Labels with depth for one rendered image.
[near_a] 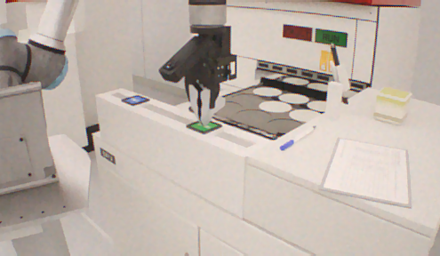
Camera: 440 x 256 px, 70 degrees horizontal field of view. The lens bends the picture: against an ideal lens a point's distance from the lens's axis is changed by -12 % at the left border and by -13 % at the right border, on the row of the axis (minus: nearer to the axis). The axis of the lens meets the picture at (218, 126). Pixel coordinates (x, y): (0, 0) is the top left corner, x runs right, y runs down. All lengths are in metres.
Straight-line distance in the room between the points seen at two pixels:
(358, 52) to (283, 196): 0.66
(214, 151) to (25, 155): 0.45
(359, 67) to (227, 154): 0.63
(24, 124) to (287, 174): 0.58
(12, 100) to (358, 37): 0.98
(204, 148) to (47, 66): 0.51
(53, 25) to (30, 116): 0.29
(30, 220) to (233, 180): 0.43
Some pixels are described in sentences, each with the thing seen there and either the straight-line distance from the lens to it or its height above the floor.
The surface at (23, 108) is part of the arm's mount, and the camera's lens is 0.84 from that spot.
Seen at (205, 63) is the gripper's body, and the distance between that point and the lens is 0.69.
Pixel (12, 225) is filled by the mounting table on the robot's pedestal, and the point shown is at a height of 0.82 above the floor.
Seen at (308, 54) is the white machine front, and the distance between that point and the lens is 1.24.
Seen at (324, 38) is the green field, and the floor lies 1.09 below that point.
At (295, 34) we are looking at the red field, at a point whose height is 1.09.
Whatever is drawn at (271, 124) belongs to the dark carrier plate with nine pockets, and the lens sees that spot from 0.95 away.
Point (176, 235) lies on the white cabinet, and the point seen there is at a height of 0.66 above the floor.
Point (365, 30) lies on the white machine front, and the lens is 1.15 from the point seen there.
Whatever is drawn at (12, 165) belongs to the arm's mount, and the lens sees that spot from 0.88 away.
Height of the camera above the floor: 1.26
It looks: 23 degrees down
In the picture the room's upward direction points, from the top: straight up
